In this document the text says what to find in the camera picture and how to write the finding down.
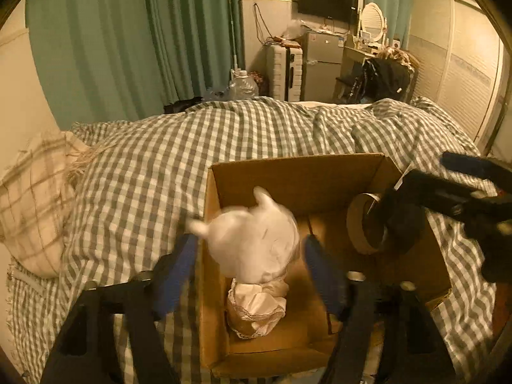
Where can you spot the brown cardboard box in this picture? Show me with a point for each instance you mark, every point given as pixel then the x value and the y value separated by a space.
pixel 320 192

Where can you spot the beige plaid pillow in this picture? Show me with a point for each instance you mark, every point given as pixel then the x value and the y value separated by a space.
pixel 36 204

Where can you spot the white vanity mirror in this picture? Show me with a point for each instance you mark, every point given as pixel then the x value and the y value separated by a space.
pixel 372 20

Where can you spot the white suitcase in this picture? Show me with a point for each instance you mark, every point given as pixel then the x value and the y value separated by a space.
pixel 284 72

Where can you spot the black bag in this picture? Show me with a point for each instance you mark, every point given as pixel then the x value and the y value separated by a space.
pixel 386 78

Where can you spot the wooden dressing table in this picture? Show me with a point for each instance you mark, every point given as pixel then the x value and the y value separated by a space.
pixel 352 64

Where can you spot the large clear water bottle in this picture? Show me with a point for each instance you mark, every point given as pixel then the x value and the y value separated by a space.
pixel 242 86

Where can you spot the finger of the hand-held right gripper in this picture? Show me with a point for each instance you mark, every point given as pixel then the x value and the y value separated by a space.
pixel 428 187
pixel 468 163

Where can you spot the black object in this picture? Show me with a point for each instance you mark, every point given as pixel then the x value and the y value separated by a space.
pixel 402 224

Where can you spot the white sliding wardrobe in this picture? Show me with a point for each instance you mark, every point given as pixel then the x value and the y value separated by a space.
pixel 456 56

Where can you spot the white mop pole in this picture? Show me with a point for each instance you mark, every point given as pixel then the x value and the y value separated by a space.
pixel 234 36

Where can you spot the brown tape roll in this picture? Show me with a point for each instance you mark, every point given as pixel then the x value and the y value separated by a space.
pixel 360 224

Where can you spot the green checkered blanket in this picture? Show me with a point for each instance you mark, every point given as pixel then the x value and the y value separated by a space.
pixel 160 160

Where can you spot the black wall television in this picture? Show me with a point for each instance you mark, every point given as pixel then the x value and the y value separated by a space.
pixel 328 0

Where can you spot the white plush doll with dress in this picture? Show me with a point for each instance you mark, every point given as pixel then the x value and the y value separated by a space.
pixel 256 244

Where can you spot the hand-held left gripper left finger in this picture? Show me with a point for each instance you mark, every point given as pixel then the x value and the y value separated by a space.
pixel 180 270

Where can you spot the clear plastic bag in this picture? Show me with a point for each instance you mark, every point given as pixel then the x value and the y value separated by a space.
pixel 294 28

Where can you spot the green curtain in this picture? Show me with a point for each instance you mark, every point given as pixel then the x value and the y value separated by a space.
pixel 386 4
pixel 132 40

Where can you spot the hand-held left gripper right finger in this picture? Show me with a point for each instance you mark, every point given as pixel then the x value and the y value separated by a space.
pixel 320 276

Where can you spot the grey mini fridge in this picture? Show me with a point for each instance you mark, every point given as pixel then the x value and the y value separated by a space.
pixel 322 66

